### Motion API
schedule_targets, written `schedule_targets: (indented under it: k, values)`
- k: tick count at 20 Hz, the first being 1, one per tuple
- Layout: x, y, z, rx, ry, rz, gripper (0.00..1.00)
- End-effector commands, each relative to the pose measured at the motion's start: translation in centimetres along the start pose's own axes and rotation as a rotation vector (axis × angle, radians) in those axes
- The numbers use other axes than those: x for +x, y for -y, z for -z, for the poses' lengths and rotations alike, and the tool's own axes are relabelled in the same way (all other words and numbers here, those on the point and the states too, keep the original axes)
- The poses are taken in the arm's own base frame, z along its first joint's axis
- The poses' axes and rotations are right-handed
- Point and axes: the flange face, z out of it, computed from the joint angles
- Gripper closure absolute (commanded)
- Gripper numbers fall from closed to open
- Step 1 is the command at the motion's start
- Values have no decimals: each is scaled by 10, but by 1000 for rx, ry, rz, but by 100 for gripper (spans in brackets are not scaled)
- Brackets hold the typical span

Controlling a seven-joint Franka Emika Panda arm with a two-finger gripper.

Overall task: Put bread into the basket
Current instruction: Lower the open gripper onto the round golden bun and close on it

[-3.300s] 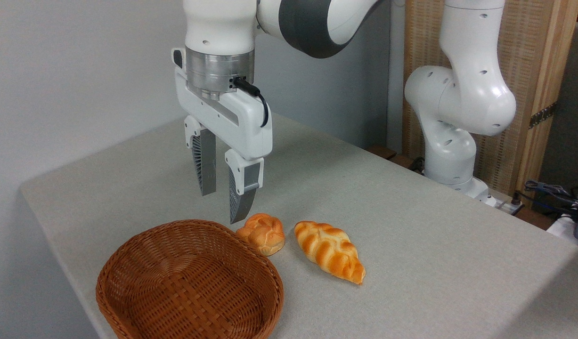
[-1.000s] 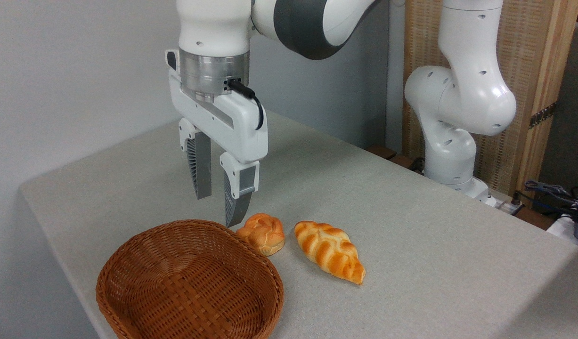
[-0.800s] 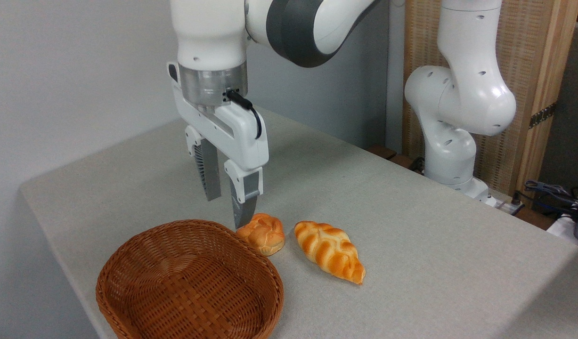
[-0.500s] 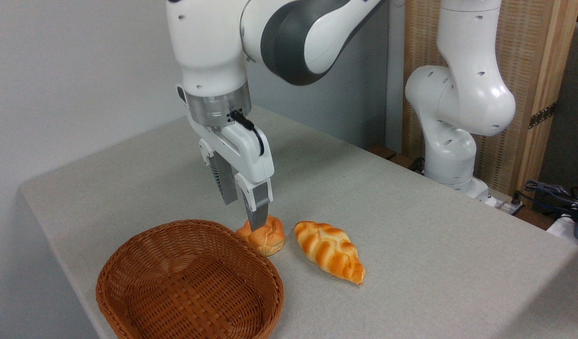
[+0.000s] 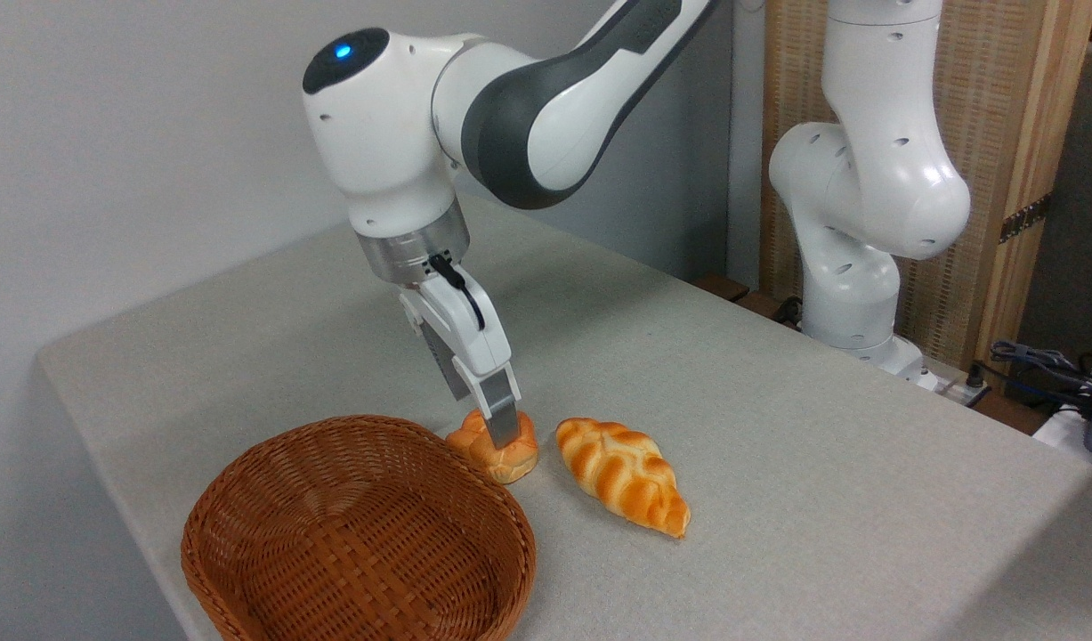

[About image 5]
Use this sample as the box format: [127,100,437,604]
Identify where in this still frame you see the grey tablecloth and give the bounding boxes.
[36,191,1092,641]

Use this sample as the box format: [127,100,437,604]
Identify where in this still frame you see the bundle of blue-grey cables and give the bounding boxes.
[989,339,1092,403]

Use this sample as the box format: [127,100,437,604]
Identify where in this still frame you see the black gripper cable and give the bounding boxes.
[426,253,487,333]

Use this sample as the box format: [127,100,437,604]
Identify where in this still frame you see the wooden framed woven screen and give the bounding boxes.
[760,0,1092,368]

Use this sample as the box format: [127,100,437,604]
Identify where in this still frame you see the white and grey box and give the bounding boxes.
[1032,402,1092,475]

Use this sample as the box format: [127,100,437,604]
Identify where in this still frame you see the black metal hinge bracket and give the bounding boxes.
[999,193,1053,245]

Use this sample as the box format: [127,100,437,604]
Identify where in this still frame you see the white power strip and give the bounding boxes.
[921,361,993,409]

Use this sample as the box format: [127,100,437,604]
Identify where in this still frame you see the small round bread roll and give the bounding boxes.
[445,408,540,485]

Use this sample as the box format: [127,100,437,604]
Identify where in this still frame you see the brown wicker basket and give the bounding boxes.
[180,414,538,641]

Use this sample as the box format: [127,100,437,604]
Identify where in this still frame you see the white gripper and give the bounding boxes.
[398,265,522,450]

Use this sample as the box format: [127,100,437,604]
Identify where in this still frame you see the long braided bread loaf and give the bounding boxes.
[554,416,692,540]

